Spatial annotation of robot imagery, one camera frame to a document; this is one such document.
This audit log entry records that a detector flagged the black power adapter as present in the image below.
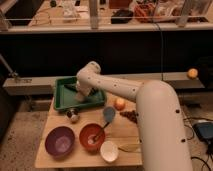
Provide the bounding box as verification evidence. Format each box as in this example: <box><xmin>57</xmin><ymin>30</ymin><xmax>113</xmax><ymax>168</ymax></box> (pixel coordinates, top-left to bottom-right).
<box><xmin>193</xmin><ymin>122</ymin><xmax>213</xmax><ymax>141</ymax></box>

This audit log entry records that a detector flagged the small metal cup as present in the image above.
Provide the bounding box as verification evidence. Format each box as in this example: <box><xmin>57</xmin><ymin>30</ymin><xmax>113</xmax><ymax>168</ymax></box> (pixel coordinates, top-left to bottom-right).
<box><xmin>66</xmin><ymin>108</ymin><xmax>80</xmax><ymax>123</ymax></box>

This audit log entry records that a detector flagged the green plastic tray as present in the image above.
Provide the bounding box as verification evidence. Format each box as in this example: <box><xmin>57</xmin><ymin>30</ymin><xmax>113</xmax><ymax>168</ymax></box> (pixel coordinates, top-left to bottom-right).
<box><xmin>54</xmin><ymin>76</ymin><xmax>107</xmax><ymax>111</ymax></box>

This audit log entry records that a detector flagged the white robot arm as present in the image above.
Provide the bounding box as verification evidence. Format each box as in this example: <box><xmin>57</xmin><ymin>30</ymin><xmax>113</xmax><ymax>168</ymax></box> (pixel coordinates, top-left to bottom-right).
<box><xmin>76</xmin><ymin>61</ymin><xmax>193</xmax><ymax>171</ymax></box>

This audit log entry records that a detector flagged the black bag on shelf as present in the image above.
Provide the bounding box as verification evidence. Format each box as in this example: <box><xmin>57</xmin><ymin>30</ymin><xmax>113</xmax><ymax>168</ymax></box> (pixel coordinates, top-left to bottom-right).
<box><xmin>111</xmin><ymin>9</ymin><xmax>133</xmax><ymax>24</ymax></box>

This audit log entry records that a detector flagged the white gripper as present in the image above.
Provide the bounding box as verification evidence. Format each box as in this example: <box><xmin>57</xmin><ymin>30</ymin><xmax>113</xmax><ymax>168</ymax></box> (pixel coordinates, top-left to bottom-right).
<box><xmin>76</xmin><ymin>81</ymin><xmax>92</xmax><ymax>101</ymax></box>

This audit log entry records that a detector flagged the brown grape bunch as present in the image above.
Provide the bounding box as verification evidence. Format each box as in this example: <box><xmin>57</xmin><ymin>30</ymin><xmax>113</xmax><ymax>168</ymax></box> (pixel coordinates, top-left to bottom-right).
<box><xmin>120</xmin><ymin>110</ymin><xmax>137</xmax><ymax>123</ymax></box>

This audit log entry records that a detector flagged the yellow banana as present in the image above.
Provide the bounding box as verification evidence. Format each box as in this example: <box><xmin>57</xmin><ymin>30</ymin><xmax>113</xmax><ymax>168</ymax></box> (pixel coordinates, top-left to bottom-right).
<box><xmin>118</xmin><ymin>144</ymin><xmax>141</xmax><ymax>153</ymax></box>

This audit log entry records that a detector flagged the black hanging cable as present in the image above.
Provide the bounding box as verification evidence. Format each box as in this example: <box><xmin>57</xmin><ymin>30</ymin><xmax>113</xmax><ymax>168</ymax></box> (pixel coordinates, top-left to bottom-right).
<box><xmin>151</xmin><ymin>21</ymin><xmax>166</xmax><ymax>83</ymax></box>

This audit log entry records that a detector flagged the orange ball on ledge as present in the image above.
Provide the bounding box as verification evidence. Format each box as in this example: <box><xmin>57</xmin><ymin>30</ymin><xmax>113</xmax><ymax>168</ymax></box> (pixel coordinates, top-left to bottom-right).
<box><xmin>187</xmin><ymin>68</ymin><xmax>198</xmax><ymax>79</ymax></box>

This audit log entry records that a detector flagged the small white bowl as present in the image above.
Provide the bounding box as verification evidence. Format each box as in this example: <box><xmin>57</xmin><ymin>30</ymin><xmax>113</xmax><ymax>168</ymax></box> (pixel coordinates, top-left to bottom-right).
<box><xmin>100</xmin><ymin>141</ymin><xmax>119</xmax><ymax>163</ymax></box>

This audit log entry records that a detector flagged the metal spoon in bowl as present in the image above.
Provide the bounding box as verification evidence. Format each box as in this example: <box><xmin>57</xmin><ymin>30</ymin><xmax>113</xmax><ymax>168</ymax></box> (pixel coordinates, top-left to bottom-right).
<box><xmin>87</xmin><ymin>132</ymin><xmax>105</xmax><ymax>145</ymax></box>

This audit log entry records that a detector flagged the orange fruit on table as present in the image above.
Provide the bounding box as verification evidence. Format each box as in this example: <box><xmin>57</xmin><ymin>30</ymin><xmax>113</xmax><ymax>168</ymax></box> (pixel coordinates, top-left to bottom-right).
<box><xmin>114</xmin><ymin>98</ymin><xmax>126</xmax><ymax>111</ymax></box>

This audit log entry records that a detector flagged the orange-red bowl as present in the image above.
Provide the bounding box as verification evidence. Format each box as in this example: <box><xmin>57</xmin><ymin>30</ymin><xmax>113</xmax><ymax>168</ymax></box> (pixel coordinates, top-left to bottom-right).
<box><xmin>79</xmin><ymin>123</ymin><xmax>105</xmax><ymax>152</ymax></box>

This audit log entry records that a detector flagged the purple bowl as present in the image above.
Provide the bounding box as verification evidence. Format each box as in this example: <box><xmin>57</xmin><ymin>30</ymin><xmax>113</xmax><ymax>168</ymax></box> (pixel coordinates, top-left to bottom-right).
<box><xmin>45</xmin><ymin>126</ymin><xmax>75</xmax><ymax>158</ymax></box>

